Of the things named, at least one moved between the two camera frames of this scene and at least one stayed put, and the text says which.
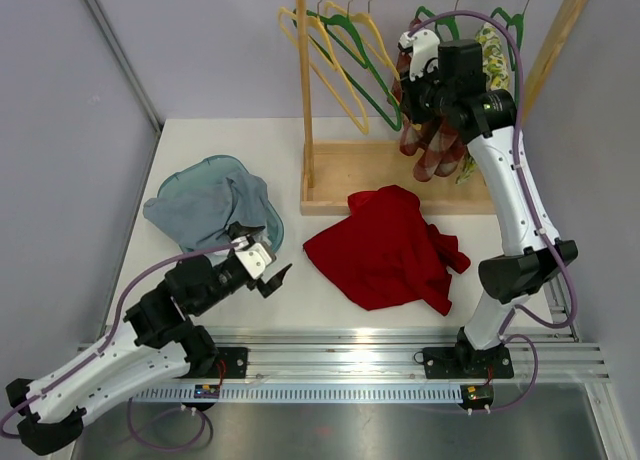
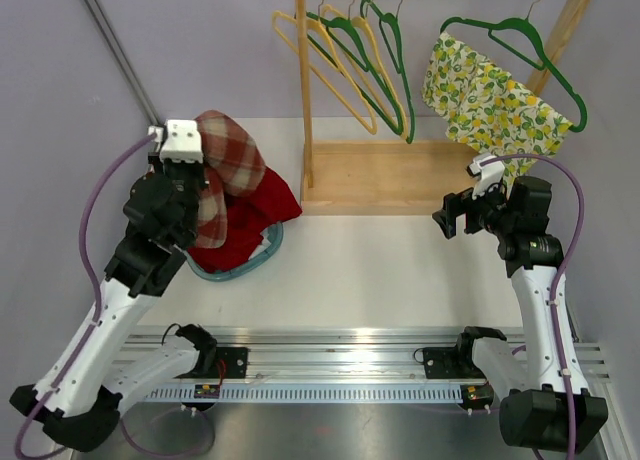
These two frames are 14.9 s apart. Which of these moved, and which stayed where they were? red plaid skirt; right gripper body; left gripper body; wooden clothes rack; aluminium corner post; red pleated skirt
Moved: red plaid skirt; right gripper body; left gripper body; red pleated skirt
Stayed: aluminium corner post; wooden clothes rack
